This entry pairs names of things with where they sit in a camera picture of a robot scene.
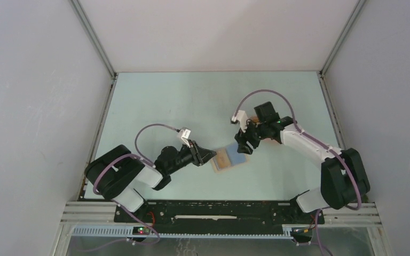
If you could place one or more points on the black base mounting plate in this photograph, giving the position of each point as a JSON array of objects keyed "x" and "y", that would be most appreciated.
[{"x": 224, "y": 217}]

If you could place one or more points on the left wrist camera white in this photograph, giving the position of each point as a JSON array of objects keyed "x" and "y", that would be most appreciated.
[{"x": 183, "y": 135}]

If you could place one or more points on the white cable duct strip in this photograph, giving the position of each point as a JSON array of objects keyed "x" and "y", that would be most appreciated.
[{"x": 127, "y": 232}]

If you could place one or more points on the aluminium frame rail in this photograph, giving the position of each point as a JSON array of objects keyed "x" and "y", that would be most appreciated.
[{"x": 93, "y": 37}]

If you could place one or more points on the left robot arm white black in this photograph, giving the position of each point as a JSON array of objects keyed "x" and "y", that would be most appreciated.
[{"x": 113, "y": 174}]

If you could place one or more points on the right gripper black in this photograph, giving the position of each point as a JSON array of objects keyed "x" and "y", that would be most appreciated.
[{"x": 242, "y": 137}]

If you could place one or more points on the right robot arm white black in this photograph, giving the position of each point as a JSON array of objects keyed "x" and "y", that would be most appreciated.
[{"x": 343, "y": 178}]

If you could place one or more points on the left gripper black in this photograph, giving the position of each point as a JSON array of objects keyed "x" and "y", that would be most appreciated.
[{"x": 200, "y": 155}]

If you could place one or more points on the pink oval card tray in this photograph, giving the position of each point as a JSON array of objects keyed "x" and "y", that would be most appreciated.
[{"x": 266, "y": 130}]

